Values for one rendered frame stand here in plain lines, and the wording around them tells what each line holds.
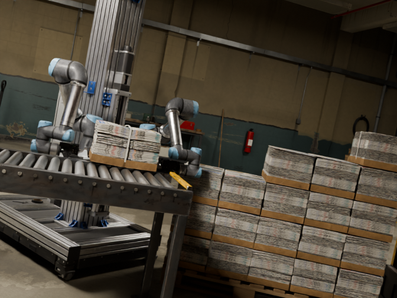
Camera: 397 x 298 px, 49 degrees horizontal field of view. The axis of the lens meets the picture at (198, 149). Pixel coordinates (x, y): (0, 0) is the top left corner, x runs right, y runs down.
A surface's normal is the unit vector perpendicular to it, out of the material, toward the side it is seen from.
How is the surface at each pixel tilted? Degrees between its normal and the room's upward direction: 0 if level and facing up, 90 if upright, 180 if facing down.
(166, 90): 90
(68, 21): 90
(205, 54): 90
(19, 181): 90
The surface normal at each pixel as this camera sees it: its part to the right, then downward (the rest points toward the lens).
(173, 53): 0.26, 0.12
